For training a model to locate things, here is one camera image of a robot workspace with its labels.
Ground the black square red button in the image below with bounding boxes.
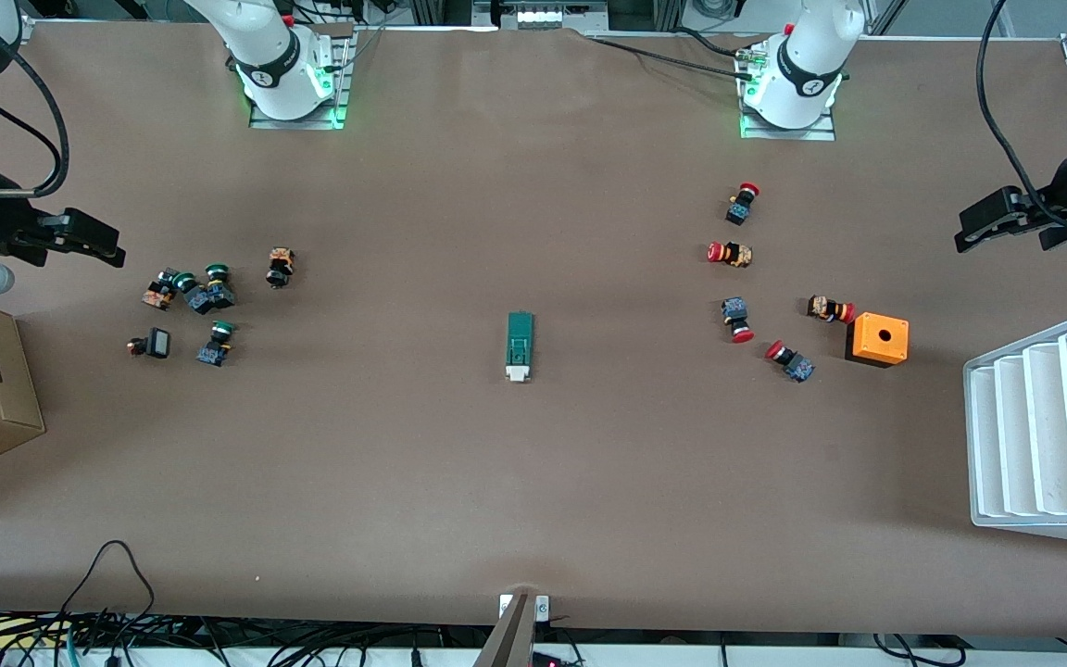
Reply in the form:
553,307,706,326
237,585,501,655
126,328,171,360

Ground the green push button blue body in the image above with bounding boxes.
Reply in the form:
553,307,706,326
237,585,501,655
172,271,220,316
205,264,238,309
196,320,236,368

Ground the white stepped tray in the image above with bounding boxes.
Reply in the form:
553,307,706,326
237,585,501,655
962,308,1067,549

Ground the yellow label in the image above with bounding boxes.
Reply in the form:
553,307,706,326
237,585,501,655
0,619,64,649

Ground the metal fixture with white lights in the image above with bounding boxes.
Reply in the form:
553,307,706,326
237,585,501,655
472,0,609,34

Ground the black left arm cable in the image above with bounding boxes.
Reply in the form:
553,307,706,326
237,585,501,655
976,0,1067,233

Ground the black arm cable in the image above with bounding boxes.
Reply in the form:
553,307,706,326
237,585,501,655
976,0,1067,233
0,0,70,198

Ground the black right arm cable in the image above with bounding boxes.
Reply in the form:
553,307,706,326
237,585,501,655
0,0,70,198

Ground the orange button enclosure box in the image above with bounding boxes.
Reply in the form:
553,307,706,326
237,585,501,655
845,312,910,369

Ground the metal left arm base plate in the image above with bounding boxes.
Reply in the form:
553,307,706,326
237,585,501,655
739,100,837,142

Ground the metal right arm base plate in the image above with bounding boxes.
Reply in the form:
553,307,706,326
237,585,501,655
249,35,351,131

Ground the black looped cable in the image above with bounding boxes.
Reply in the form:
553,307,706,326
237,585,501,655
56,540,157,642

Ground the black cable on table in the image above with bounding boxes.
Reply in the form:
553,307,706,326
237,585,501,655
587,28,768,68

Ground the brown camera stand with bracket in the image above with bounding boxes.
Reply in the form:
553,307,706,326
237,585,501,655
473,593,551,667

